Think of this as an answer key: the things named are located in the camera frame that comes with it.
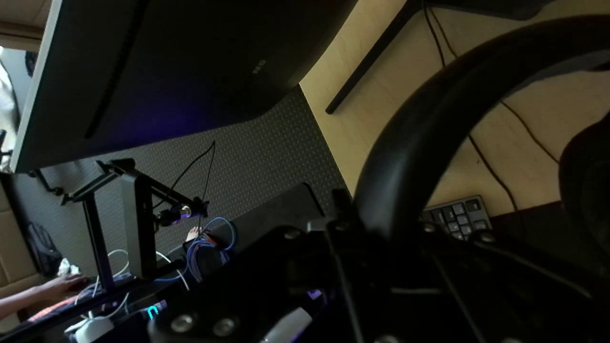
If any person's hand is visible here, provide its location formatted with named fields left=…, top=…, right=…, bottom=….
left=34, top=275, right=91, bottom=306

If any black headset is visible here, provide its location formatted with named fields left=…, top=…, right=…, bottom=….
left=354, top=14, right=610, bottom=277

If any wooden desk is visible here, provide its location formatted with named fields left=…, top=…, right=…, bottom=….
left=297, top=0, right=610, bottom=222

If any white computer mouse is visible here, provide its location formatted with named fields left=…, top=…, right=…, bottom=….
left=74, top=317, right=114, bottom=343

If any black computer monitor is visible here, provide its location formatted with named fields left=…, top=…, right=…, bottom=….
left=9, top=0, right=356, bottom=174

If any grey mechanical keyboard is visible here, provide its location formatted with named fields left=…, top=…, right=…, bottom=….
left=423, top=197, right=491, bottom=241

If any black mouse cable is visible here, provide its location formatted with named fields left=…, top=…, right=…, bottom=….
left=421, top=6, right=564, bottom=216

